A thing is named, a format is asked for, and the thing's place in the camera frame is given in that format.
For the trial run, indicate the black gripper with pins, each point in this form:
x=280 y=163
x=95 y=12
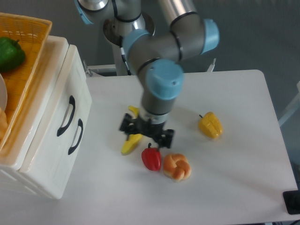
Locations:
x=132 y=126

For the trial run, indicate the white drawer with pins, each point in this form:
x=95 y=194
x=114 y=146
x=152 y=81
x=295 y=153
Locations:
x=47 y=163

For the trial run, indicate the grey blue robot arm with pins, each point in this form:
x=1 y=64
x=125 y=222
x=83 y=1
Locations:
x=154 y=60

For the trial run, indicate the white drawer cabinet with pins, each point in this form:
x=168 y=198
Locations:
x=14 y=151

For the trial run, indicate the yellow banana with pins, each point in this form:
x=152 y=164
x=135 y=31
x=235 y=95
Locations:
x=132 y=143

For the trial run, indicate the red bell pepper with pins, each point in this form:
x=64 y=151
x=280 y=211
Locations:
x=151 y=158

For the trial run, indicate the knotted bread roll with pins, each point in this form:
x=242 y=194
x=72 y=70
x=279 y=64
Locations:
x=176 y=167

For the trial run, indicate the yellow bell pepper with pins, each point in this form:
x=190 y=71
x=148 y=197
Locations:
x=210 y=125

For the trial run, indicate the white plate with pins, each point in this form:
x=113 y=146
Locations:
x=3 y=94

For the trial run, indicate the orange woven basket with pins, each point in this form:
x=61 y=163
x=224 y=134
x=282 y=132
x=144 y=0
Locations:
x=32 y=34

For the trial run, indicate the green bell pepper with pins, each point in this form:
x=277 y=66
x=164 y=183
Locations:
x=11 y=54

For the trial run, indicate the black device at table edge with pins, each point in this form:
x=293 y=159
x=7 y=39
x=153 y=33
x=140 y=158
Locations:
x=292 y=201

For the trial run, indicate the black lower drawer handle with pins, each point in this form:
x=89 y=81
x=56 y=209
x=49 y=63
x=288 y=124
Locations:
x=77 y=137

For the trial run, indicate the black drawer handle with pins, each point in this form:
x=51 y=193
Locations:
x=77 y=137
x=68 y=117

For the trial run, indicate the black top drawer handle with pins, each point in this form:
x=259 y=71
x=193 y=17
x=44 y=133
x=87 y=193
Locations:
x=68 y=117

